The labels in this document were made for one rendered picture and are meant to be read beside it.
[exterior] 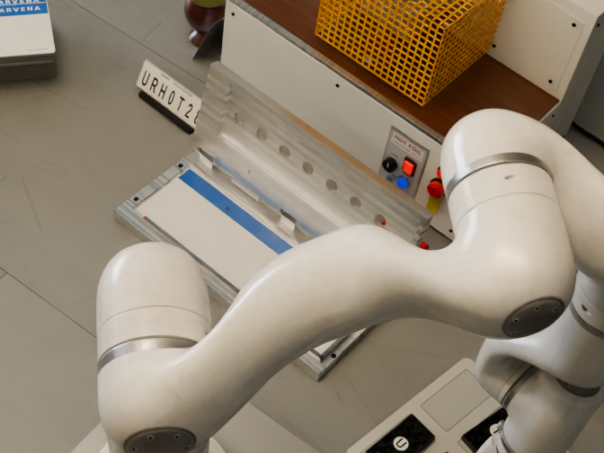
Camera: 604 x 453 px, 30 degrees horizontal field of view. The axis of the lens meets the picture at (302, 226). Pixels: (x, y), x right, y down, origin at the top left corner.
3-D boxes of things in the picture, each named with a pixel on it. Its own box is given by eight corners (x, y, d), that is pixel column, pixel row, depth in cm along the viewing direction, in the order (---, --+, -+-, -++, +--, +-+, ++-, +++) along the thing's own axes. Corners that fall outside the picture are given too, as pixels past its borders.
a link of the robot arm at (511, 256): (137, 350, 127) (143, 486, 117) (72, 306, 118) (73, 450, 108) (563, 190, 111) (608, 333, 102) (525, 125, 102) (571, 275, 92)
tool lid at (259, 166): (210, 63, 181) (217, 59, 182) (189, 152, 193) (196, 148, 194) (428, 218, 167) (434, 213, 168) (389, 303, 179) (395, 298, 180)
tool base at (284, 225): (113, 218, 186) (113, 204, 183) (199, 153, 197) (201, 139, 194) (316, 381, 172) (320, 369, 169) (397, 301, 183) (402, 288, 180)
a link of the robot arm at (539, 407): (485, 426, 145) (540, 477, 141) (526, 362, 136) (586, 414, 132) (522, 396, 150) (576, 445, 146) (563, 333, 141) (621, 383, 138)
